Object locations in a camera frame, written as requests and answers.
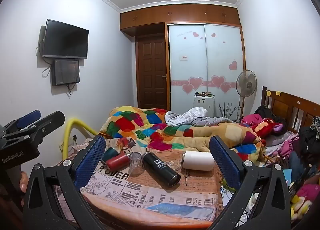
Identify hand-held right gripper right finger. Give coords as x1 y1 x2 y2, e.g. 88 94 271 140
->
207 135 292 230

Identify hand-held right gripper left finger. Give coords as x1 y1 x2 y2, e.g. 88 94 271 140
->
22 135 108 230

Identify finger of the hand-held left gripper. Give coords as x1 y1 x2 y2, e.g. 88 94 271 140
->
4 110 42 133
5 110 66 143

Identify black insulated cup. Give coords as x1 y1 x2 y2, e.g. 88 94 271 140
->
142 152 181 187

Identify dark green cup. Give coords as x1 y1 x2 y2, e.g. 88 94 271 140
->
101 147 119 163

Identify white cup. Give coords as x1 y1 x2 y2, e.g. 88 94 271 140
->
182 150 215 170

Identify red cup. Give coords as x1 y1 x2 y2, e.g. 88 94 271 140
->
105 153 129 169

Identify clear glass cup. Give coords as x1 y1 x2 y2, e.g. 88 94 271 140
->
129 152 145 177

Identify person's left hand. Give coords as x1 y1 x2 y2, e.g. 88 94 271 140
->
19 171 29 207

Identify newspaper print tablecloth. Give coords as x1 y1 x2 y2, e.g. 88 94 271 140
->
54 145 225 223

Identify pink clothing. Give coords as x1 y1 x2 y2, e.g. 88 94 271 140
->
241 113 263 127

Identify small clear glass dish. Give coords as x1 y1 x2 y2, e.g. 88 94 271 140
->
167 161 182 171

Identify bundle of dark twigs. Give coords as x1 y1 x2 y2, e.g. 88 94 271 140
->
219 103 238 121

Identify red plush toy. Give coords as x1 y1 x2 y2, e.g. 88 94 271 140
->
251 117 287 138

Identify grey striped blanket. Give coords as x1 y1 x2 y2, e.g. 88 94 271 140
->
165 107 242 127

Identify black bag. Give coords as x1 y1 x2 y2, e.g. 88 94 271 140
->
255 105 273 121

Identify colourful patchwork quilt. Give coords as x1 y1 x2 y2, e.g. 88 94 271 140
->
100 105 267 163

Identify standing electric fan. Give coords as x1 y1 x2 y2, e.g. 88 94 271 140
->
236 70 258 123

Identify wooden bed headboard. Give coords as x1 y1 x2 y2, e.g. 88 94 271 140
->
261 86 320 134

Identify yellow soft toy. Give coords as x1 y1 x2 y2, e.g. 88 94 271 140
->
290 194 313 220

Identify black clothing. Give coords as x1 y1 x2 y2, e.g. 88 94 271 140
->
299 117 320 156

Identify frosted glass sliding wardrobe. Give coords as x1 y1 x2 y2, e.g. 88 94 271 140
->
167 23 246 121

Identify brown wooden door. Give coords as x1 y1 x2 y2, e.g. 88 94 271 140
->
136 37 167 110

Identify wooden overhead cabinet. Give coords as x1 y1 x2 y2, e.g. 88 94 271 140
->
120 4 241 37

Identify yellow hose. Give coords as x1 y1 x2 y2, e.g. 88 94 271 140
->
62 118 99 158

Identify small black wall monitor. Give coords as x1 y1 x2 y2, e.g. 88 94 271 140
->
51 59 80 87

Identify black wall television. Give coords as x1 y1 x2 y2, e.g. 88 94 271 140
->
41 19 89 60

